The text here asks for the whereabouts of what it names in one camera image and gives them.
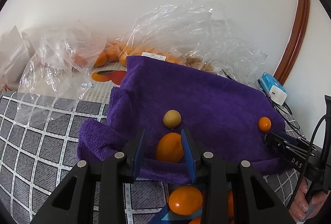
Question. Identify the large clear plastic bag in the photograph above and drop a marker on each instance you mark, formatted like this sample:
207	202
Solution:
194	35

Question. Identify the grey checked quilt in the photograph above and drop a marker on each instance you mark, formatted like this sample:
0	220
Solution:
37	155

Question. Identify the small yellow green fruit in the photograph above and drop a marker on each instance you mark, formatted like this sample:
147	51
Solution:
172	119

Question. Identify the blue white tissue pack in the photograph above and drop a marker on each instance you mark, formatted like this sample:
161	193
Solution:
273	89

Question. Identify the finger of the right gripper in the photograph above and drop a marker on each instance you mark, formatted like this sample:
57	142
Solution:
276	138

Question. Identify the brown wooden door frame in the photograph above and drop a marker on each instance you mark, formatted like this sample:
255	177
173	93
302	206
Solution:
295	41

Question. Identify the orange mandarin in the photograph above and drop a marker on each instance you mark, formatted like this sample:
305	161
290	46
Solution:
196	220
230	204
185	200
169	148

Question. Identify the small clear plastic bag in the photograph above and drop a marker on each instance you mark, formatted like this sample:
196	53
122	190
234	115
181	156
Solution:
59	70

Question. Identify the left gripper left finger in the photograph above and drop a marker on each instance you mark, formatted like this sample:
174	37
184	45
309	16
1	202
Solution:
134	151

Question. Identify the white paper bag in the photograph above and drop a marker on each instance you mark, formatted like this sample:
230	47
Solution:
16	52

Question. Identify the purple towel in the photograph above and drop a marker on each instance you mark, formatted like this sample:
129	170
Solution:
221	114

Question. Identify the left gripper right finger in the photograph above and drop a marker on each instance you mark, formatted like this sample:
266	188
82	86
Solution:
192	154

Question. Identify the small orange kumquat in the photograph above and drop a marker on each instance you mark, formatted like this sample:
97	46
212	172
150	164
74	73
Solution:
264	124

